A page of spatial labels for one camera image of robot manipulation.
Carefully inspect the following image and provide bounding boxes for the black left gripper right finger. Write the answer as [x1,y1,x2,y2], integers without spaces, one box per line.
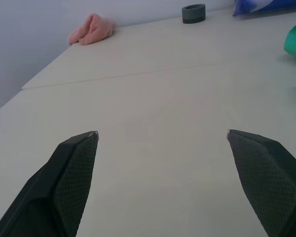
[226,129,296,237]

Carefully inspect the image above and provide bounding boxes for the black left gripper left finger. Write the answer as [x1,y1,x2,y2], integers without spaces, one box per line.
[0,130,100,237]

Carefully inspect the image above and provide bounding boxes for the pink crumpled cloth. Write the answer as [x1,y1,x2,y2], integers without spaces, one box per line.
[68,13,117,46]

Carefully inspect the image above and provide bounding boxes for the purple toilet paper pack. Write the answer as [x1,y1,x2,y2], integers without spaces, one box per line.
[232,0,296,17]

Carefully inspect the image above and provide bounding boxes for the dark grey round ring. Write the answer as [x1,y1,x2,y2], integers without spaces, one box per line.
[182,4,207,25]

